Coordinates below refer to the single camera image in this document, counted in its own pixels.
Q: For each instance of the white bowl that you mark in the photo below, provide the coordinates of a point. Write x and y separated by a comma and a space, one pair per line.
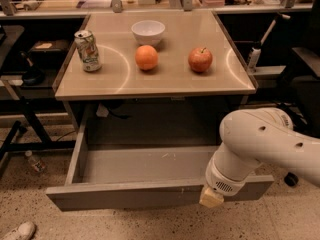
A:
148, 32

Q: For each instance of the grey top drawer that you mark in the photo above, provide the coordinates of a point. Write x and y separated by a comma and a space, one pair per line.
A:
137, 163

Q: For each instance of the plastic water bottle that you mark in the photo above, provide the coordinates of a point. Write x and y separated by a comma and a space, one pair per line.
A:
35, 161

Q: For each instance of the white spray bottle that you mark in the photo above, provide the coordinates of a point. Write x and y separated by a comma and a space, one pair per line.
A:
254, 56

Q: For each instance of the white shoe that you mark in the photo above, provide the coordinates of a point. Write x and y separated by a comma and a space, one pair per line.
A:
25, 231

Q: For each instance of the black joystick controller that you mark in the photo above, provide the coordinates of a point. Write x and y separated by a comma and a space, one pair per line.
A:
33, 74

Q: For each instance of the black office chair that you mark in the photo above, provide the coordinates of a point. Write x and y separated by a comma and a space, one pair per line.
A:
301, 76

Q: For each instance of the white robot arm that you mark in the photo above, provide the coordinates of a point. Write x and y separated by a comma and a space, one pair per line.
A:
250, 138

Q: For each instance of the black box with label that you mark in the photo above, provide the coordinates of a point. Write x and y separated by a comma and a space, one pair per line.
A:
49, 52

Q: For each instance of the green white soda can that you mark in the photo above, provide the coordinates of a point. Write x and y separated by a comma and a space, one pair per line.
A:
87, 50

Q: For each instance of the orange fruit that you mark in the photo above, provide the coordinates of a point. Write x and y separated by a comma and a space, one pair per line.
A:
146, 57

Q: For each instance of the grey drawer cabinet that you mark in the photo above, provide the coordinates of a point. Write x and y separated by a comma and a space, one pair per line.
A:
120, 77

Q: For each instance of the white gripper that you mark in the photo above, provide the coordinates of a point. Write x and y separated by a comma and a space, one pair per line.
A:
222, 183

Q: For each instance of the red apple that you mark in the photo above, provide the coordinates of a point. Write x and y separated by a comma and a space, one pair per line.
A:
200, 59

